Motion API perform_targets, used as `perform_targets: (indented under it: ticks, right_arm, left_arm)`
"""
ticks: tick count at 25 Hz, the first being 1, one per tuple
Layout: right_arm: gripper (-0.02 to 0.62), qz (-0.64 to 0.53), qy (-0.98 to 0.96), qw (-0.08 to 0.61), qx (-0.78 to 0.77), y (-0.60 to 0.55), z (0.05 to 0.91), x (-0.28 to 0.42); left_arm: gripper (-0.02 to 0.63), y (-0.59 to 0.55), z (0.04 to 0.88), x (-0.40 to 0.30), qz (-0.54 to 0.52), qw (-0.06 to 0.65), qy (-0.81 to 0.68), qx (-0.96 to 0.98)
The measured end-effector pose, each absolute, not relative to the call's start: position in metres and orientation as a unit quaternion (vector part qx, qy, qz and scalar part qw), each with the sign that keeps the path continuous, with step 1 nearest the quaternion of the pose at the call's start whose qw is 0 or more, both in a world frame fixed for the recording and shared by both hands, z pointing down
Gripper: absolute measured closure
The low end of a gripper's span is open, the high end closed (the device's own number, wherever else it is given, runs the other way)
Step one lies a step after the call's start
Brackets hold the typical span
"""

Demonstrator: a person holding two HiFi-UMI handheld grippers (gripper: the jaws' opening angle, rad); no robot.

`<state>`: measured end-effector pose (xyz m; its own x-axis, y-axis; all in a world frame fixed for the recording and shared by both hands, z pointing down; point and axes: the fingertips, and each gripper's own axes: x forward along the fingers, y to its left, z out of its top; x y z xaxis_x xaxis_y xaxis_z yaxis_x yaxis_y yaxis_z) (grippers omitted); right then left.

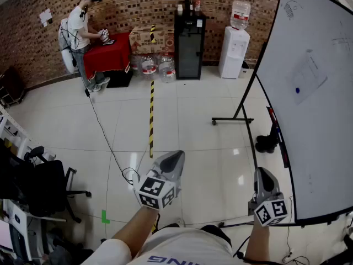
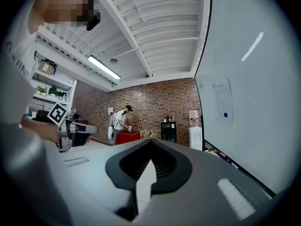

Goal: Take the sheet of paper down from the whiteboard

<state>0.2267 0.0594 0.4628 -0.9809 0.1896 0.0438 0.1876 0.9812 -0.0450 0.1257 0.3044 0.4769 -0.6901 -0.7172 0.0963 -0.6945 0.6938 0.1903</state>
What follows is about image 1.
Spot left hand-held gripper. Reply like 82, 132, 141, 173
132, 150, 186, 211

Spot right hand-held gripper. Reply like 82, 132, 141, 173
248, 167, 289, 227

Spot large whiteboard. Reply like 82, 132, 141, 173
253, 0, 353, 226

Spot white printed paper sheet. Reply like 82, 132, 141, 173
285, 49, 329, 106

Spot person's left forearm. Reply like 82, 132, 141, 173
111, 206, 161, 259

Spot person's right forearm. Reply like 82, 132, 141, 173
244, 219, 273, 262

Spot black lumpy object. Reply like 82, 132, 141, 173
254, 124, 280, 154

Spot black marker tray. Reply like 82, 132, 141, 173
265, 106, 290, 168

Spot person's white shirt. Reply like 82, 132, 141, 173
79, 226, 250, 265

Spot empty clear water jug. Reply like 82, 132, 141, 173
137, 53, 158, 80
158, 53, 177, 84

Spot black box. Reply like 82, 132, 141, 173
105, 68, 134, 89

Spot small dark bin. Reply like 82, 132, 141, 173
239, 60, 250, 80

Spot black glass-door cabinet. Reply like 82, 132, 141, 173
174, 9, 207, 81

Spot black office chair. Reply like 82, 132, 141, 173
24, 146, 92, 224

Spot red cloth covered table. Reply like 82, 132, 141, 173
82, 31, 133, 80

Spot white water dispenser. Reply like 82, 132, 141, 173
218, 25, 252, 80

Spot printed cardboard box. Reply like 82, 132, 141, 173
129, 24, 176, 55

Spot white metal shelf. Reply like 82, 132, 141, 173
0, 104, 56, 161

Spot white desk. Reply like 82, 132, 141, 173
0, 198, 67, 262

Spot water jug with red label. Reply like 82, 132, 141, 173
229, 0, 252, 31

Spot dark brown cart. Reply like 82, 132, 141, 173
0, 66, 28, 109

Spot thin white cable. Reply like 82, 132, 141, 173
281, 194, 311, 265

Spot long black floor cable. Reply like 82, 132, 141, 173
84, 88, 142, 187

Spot black body cable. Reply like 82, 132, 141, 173
232, 235, 279, 265

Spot white wall papers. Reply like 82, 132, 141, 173
38, 8, 54, 28

